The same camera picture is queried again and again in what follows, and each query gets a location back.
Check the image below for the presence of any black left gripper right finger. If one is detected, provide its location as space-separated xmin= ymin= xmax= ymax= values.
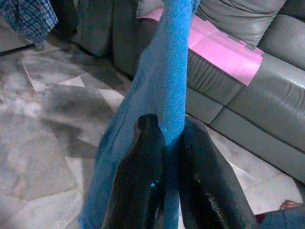
xmin=177 ymin=116 xmax=260 ymax=229

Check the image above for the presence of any pink paper sheet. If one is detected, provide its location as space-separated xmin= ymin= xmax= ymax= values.
xmin=140 ymin=7 xmax=264 ymax=86

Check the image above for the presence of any person bare foot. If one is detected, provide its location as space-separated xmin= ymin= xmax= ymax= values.
xmin=280 ymin=199 xmax=305 ymax=211

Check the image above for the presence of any blue checked garment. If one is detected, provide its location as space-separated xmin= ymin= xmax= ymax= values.
xmin=0 ymin=0 xmax=59 ymax=51

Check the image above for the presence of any grey leather sofa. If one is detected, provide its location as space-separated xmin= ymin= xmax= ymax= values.
xmin=71 ymin=0 xmax=305 ymax=184

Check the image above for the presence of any person in blue clothes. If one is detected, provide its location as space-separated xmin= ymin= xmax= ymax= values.
xmin=258 ymin=207 xmax=305 ymax=229

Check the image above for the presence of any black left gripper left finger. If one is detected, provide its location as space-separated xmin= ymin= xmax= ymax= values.
xmin=101 ymin=114 xmax=166 ymax=229

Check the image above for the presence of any blue cloth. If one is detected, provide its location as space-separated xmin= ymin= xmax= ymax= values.
xmin=77 ymin=0 xmax=202 ymax=229

